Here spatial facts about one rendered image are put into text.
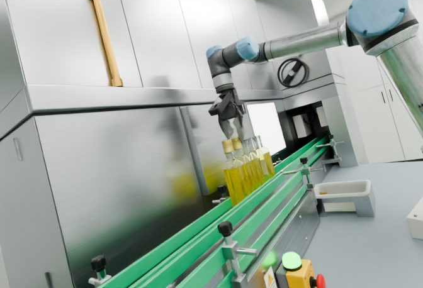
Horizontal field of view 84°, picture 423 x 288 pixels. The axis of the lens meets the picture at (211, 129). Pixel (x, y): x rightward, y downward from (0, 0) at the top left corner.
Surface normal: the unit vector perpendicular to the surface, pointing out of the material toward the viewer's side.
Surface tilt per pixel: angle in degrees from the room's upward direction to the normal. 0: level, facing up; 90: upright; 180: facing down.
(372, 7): 85
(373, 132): 90
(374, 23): 85
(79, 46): 90
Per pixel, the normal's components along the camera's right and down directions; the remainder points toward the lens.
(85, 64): 0.77, -0.22
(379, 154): -0.58, 0.12
